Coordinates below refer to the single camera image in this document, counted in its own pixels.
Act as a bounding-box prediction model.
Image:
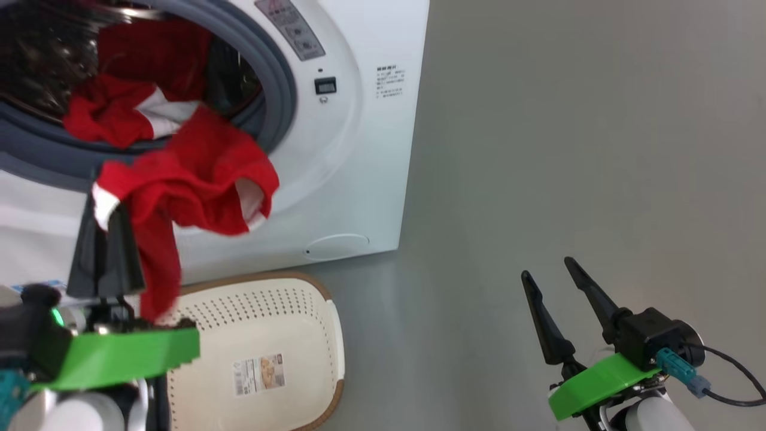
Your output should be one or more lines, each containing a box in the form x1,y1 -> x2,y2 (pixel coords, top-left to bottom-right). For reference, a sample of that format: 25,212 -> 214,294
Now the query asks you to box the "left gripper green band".
0,195 -> 201,393

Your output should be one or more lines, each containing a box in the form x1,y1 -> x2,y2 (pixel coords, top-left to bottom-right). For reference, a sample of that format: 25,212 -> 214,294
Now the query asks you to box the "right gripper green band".
521,256 -> 707,431

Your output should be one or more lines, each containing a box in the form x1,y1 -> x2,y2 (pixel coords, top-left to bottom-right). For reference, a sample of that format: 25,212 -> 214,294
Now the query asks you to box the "red and white garment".
63,18 -> 281,321

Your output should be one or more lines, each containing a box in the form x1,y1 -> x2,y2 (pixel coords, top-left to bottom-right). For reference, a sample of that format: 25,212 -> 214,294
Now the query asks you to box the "cream perforated laundry basket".
141,271 -> 346,431

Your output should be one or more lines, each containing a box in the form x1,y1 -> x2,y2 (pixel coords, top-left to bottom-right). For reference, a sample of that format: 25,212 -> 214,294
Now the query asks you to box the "paper label in basket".
232,353 -> 285,397

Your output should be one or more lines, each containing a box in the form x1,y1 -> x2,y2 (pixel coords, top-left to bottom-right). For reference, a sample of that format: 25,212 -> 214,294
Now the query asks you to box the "grey rubber door gasket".
0,0 -> 298,192

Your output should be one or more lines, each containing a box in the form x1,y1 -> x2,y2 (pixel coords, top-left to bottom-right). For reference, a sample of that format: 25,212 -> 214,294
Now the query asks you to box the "white front-load washing machine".
0,0 -> 430,289

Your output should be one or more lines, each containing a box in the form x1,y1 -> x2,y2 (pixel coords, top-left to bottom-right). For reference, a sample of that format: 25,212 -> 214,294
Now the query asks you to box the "blue energy label sticker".
12,279 -> 68,295

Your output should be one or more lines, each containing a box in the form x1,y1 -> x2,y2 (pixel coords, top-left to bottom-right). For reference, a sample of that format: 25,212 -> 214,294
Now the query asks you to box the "teal connector on right gripper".
656,348 -> 713,399

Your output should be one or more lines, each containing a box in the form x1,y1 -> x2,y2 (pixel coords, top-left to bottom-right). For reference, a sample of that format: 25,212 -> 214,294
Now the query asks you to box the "teal connector on gripper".
656,348 -> 713,399
0,370 -> 29,423

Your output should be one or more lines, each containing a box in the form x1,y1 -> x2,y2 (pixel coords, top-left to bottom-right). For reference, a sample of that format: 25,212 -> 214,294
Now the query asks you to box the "teal connector on left gripper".
0,370 -> 29,423

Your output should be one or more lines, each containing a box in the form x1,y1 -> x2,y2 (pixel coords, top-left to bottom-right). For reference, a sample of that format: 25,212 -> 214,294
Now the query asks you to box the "steel perforated washer drum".
0,0 -> 264,120

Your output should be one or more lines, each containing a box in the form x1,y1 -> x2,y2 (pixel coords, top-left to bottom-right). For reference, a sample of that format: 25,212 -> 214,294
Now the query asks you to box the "round white filter cover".
305,233 -> 370,261

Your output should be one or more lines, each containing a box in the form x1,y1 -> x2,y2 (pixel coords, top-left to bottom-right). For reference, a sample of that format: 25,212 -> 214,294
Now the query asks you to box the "grey warning sticker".
254,0 -> 327,62

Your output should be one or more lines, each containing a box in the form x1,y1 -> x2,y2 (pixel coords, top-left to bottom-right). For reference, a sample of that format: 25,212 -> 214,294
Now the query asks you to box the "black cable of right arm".
685,344 -> 766,408

